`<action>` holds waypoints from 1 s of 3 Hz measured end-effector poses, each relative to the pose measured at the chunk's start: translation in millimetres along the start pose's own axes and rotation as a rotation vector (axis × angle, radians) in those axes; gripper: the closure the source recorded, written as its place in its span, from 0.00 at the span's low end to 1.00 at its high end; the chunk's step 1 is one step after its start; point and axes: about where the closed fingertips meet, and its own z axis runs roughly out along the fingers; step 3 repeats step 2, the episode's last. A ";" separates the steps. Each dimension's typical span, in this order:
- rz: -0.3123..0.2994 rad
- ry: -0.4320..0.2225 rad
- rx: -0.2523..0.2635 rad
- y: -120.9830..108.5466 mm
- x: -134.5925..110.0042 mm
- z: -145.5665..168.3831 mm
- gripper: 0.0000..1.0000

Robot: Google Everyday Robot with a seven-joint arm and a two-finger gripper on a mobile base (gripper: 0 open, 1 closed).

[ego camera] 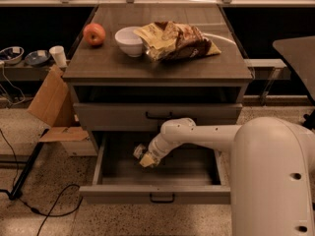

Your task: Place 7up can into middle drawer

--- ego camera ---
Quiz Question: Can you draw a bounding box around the black stand leg left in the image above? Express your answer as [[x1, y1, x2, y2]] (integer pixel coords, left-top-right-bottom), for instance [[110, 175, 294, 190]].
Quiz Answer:
[[9, 142, 44, 201]]

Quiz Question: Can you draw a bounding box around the white paper cup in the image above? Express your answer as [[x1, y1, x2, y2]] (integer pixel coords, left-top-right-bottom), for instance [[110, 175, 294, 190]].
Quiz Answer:
[[49, 45, 67, 68]]

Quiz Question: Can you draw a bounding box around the yellow brown chip bag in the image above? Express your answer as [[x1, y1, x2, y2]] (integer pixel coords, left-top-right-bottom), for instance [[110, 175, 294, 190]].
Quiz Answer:
[[134, 21, 221, 61]]

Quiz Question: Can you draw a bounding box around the blue patterned bowl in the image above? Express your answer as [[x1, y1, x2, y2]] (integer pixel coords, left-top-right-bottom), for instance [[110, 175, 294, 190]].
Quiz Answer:
[[0, 46, 24, 65], [25, 50, 51, 67]]

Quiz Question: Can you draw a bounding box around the grey drawer cabinet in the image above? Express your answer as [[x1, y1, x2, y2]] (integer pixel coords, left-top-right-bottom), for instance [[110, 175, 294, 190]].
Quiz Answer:
[[63, 3, 253, 147]]

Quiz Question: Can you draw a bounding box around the blue patterned bowl left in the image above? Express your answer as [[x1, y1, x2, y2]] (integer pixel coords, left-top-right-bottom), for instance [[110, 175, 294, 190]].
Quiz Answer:
[[0, 46, 24, 65]]

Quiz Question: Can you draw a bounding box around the dark side table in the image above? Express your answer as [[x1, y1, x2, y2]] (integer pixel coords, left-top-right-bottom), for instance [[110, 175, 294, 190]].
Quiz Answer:
[[273, 36, 315, 101]]

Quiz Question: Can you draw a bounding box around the closed upper drawer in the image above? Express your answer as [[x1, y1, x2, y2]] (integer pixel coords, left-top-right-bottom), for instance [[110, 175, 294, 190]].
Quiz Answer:
[[74, 103, 242, 131]]

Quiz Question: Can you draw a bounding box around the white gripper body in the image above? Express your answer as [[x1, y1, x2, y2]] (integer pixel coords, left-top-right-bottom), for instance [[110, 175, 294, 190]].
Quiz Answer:
[[147, 135, 174, 165]]

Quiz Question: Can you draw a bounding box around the open lower drawer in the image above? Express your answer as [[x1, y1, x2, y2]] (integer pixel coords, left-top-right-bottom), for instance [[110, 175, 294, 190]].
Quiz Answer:
[[80, 132, 230, 205]]

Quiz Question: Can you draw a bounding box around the white ceramic bowl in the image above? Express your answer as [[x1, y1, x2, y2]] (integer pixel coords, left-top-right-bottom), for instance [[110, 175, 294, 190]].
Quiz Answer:
[[115, 27, 144, 57]]

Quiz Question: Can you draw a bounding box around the blue patterned bowl right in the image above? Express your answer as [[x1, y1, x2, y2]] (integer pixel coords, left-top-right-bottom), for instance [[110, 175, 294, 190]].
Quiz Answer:
[[25, 50, 51, 67]]

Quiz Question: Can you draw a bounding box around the green white 7up can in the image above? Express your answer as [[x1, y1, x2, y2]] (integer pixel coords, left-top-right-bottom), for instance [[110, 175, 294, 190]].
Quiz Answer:
[[133, 144, 147, 160]]

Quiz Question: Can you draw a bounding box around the brown cardboard box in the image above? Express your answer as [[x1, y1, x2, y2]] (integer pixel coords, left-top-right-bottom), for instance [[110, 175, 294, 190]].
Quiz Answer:
[[28, 65, 97, 156]]

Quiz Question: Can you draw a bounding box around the red apple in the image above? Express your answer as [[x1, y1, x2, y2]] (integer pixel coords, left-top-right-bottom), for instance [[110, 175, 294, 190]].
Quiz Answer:
[[83, 23, 105, 46]]

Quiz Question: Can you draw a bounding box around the black floor cable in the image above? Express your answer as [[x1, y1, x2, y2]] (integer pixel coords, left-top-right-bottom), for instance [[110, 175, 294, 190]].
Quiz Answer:
[[0, 128, 84, 236]]

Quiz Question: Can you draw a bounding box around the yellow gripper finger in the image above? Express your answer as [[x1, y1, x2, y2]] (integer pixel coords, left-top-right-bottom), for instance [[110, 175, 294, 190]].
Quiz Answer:
[[140, 154, 155, 168]]

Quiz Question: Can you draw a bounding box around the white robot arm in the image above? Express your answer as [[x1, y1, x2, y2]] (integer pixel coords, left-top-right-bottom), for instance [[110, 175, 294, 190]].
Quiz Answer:
[[140, 117, 315, 236]]

